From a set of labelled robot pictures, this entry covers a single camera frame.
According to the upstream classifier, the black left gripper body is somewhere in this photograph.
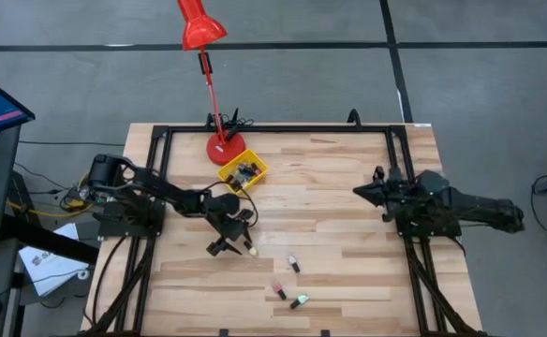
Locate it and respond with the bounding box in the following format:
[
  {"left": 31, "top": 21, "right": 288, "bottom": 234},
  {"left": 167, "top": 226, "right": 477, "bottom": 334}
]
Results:
[{"left": 214, "top": 210, "right": 243, "bottom": 244}]

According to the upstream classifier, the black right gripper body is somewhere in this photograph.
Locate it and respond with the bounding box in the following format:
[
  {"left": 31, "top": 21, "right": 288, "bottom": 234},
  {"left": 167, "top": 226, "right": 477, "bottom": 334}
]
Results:
[{"left": 385, "top": 180, "right": 415, "bottom": 219}]

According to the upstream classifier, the pale green nail polish bottle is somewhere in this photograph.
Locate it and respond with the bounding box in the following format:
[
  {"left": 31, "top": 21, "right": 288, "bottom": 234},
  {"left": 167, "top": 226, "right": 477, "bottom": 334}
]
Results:
[{"left": 288, "top": 293, "right": 311, "bottom": 311}]

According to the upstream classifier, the yellow plastic basket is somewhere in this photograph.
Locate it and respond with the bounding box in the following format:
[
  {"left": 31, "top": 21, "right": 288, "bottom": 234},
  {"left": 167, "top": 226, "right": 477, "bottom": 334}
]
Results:
[{"left": 216, "top": 148, "right": 270, "bottom": 196}]

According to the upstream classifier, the red desk lamp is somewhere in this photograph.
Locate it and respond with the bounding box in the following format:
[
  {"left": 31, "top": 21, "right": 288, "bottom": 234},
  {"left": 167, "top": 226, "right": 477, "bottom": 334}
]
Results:
[{"left": 176, "top": 0, "right": 248, "bottom": 168}]

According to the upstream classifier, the black stand leg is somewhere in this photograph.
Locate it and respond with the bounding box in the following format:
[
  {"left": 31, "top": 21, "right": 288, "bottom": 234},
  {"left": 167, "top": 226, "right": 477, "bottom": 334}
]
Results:
[{"left": 0, "top": 213, "right": 100, "bottom": 266}]

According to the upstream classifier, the white printed booklet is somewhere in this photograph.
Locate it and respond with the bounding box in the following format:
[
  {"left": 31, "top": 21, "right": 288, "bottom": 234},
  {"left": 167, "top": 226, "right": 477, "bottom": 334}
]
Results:
[{"left": 18, "top": 222, "right": 91, "bottom": 298}]

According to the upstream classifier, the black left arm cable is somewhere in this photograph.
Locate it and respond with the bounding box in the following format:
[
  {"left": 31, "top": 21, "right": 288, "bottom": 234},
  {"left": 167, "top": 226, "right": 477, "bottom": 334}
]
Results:
[{"left": 198, "top": 180, "right": 259, "bottom": 230}]

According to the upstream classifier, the black lamp power cord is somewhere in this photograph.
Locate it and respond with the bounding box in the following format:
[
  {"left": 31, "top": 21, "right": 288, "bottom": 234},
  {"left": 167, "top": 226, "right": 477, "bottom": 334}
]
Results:
[{"left": 216, "top": 107, "right": 256, "bottom": 142}]

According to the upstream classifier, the black aluminium table frame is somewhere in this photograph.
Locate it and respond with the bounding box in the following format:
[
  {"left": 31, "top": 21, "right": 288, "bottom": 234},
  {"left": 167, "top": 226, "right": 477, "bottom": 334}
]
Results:
[{"left": 79, "top": 122, "right": 490, "bottom": 337}]

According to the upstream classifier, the yellow floor cable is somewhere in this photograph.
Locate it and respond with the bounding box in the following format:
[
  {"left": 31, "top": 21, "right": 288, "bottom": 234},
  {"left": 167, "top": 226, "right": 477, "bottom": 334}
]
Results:
[{"left": 7, "top": 173, "right": 97, "bottom": 219}]

